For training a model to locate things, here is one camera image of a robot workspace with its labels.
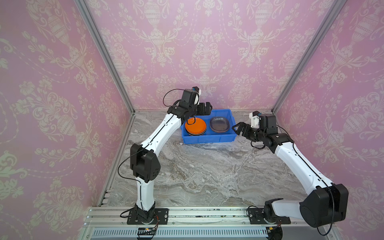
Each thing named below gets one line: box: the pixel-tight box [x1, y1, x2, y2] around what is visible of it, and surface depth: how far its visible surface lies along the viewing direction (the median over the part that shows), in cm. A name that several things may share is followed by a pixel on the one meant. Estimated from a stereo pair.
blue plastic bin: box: [180, 109, 238, 144], surface depth 105 cm
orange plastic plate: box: [185, 117, 207, 135], surface depth 107 cm
